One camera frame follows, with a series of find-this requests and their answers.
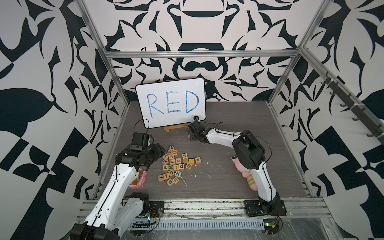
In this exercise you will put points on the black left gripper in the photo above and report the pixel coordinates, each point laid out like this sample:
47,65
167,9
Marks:
157,148

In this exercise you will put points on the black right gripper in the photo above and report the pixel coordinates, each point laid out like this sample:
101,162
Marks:
191,136

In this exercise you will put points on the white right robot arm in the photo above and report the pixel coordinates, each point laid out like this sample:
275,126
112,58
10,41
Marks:
249,159

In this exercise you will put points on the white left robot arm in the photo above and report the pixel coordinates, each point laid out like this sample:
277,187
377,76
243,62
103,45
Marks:
109,219

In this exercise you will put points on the white board reading RED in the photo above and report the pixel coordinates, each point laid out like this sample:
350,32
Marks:
172,102

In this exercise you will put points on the pink toy bowl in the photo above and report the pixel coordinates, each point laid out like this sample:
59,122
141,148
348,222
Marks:
139,181

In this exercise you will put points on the wooden block red f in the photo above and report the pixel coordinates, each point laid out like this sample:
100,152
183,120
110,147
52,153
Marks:
166,176

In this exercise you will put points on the wooden block brown K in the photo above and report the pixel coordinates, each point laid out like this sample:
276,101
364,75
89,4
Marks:
198,160

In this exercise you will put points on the wooden board stand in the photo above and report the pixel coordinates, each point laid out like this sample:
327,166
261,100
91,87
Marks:
174,127

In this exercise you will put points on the wooden block blue p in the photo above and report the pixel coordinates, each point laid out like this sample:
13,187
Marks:
170,182

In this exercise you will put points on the wooden block brown H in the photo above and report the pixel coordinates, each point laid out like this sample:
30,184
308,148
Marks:
176,180

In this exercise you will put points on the pink plush toy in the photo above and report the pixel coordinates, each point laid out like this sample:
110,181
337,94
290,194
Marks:
245,173

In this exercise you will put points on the green circuit board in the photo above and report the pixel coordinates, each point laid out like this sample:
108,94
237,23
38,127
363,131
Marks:
272,227

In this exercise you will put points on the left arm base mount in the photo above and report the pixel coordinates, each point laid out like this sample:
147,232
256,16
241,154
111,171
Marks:
153,209

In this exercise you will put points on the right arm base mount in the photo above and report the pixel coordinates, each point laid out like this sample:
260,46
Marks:
257,208

